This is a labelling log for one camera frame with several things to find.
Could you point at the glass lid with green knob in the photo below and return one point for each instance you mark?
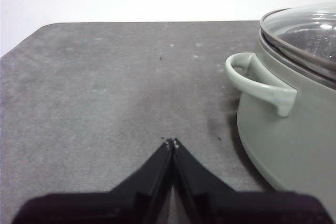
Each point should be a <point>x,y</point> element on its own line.
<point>302,24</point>

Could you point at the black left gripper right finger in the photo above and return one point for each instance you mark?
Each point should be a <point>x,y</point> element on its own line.
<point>236,208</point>

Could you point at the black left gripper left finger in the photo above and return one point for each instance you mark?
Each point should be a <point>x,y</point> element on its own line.
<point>105,208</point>

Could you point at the pale green electric steamer pot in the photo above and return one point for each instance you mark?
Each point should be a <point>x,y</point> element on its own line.
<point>302,134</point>

